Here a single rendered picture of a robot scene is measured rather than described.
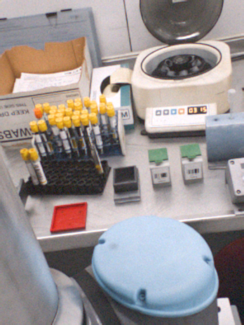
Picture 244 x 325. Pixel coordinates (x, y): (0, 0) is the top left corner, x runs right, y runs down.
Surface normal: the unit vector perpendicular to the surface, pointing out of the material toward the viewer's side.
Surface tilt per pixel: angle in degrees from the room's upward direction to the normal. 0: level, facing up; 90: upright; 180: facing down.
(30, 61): 88
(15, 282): 89
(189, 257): 8
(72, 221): 0
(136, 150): 0
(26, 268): 90
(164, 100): 90
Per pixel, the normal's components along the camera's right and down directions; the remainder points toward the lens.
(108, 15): 0.01, 0.62
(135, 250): -0.05, -0.84
